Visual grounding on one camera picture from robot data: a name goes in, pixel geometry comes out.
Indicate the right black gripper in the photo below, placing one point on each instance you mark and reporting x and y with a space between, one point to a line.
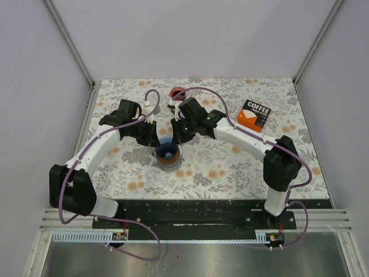
179 137

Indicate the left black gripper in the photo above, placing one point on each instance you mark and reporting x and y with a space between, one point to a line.
151 139

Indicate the blue plastic coffee dripper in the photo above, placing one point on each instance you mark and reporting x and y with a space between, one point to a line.
167 148

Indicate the clear glass server pitcher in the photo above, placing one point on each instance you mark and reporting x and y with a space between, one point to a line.
170 164

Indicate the orange coffee filter box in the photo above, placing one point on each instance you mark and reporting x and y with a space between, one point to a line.
253 115

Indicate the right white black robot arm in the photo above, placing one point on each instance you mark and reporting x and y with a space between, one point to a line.
278 155

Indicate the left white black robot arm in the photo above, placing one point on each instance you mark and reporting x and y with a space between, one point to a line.
70 185

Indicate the grey carafe with red rim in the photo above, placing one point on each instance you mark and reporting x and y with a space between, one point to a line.
177 93

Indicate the floral patterned table mat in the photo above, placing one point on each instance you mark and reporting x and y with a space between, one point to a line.
209 169

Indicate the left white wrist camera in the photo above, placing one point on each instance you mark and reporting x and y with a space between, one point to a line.
149 111

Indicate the white slotted cable duct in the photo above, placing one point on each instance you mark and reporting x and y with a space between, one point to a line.
114 237

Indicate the aluminium frame rail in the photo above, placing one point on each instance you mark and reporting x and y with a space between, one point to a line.
319 220

